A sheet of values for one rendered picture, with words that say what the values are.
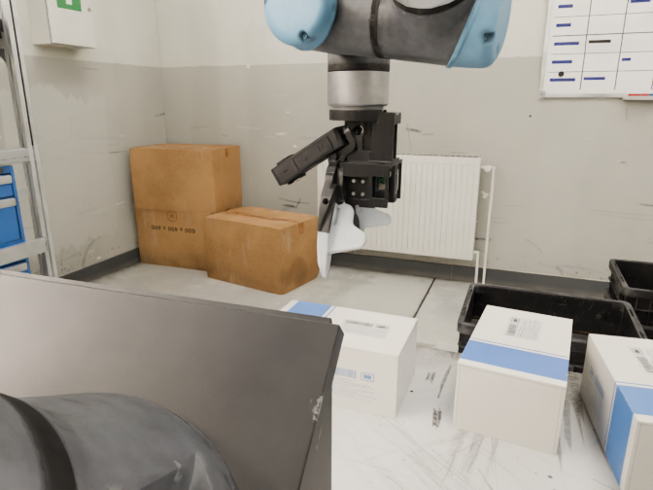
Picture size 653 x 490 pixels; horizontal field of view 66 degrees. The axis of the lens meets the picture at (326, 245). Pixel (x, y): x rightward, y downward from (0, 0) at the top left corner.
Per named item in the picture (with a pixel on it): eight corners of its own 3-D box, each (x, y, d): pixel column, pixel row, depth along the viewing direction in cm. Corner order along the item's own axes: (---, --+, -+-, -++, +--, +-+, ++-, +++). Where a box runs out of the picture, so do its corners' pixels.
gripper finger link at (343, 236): (355, 275, 57) (370, 201, 60) (307, 268, 59) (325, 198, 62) (361, 283, 60) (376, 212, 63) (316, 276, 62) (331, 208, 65)
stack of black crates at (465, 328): (444, 483, 130) (456, 323, 118) (459, 418, 157) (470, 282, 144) (620, 530, 116) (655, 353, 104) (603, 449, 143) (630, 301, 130)
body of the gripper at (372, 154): (386, 214, 60) (390, 110, 57) (319, 208, 63) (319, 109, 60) (400, 202, 67) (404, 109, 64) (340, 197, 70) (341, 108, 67)
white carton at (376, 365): (257, 388, 72) (255, 330, 69) (292, 350, 82) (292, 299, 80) (395, 419, 65) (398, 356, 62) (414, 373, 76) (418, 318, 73)
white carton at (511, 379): (556, 456, 58) (567, 387, 56) (452, 427, 63) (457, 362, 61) (565, 374, 75) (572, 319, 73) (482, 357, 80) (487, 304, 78)
